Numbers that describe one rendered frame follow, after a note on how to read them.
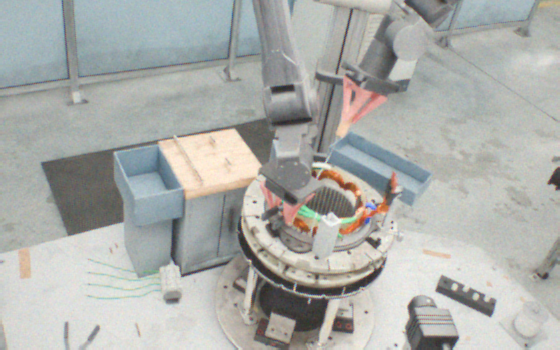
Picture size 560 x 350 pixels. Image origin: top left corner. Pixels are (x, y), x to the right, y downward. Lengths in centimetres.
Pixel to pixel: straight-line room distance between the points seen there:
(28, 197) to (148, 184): 154
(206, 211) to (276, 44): 56
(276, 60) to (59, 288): 81
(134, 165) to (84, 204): 141
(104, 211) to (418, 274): 159
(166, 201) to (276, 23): 54
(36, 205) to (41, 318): 146
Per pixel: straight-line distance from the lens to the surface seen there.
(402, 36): 94
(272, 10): 86
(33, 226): 272
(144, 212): 125
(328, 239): 106
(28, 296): 144
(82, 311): 139
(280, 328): 130
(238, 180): 128
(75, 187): 286
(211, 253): 143
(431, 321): 66
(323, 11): 342
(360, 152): 152
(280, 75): 88
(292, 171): 87
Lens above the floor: 188
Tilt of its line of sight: 37 degrees down
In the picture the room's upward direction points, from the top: 11 degrees clockwise
